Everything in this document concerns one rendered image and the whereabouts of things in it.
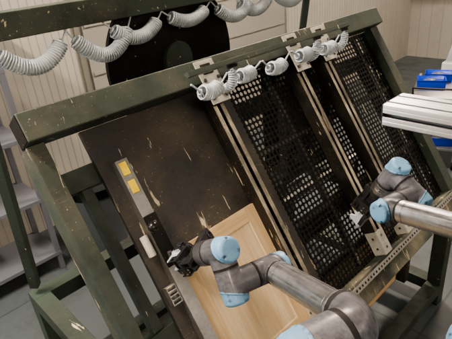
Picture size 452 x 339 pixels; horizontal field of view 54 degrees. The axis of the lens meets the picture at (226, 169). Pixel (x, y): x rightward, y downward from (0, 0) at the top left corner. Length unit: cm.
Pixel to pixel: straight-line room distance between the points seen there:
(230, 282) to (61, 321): 133
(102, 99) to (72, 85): 291
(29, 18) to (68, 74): 255
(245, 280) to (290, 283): 15
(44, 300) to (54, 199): 114
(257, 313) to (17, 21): 146
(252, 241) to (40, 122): 93
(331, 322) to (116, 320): 80
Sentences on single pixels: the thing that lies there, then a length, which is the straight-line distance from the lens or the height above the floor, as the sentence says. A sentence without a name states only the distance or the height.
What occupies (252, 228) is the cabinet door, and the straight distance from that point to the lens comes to 185.
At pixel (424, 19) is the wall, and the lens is 1003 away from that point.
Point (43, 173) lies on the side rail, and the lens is 152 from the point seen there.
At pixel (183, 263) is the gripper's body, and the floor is 151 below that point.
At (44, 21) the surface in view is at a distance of 197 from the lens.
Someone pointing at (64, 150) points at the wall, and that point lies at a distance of 458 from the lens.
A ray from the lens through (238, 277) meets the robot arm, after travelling 124.
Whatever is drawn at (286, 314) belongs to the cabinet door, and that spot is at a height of 97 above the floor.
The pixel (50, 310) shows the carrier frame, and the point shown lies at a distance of 249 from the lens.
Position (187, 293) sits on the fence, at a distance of 164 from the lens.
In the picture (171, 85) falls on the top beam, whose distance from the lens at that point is 174.
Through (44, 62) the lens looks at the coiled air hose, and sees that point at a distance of 201.
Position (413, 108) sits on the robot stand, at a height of 203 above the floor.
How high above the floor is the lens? 234
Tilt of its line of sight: 27 degrees down
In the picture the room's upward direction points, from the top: 6 degrees counter-clockwise
